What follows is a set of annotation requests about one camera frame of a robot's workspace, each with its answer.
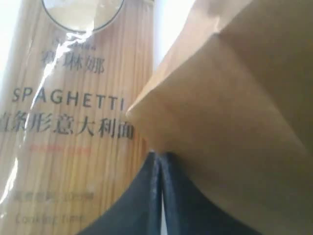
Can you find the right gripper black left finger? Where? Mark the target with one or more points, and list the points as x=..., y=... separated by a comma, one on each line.
x=138, y=210

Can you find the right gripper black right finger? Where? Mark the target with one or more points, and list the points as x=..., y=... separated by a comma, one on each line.
x=187, y=210

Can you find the brown paper shopping bag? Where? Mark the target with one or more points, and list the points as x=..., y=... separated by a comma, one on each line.
x=233, y=98

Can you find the spaghetti packet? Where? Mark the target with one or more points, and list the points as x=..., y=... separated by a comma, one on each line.
x=67, y=150

